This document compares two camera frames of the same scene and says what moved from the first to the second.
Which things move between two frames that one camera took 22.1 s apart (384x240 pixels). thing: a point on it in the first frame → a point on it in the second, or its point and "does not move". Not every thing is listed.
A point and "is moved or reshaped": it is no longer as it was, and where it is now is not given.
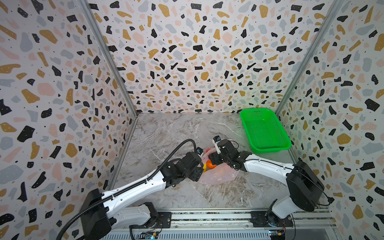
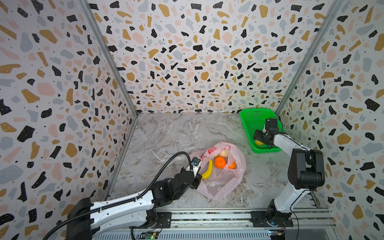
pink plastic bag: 219,173 is moved or reshaped
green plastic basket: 264,130 does not move
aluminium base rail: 313,224 does not move
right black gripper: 220,154 → 261,136
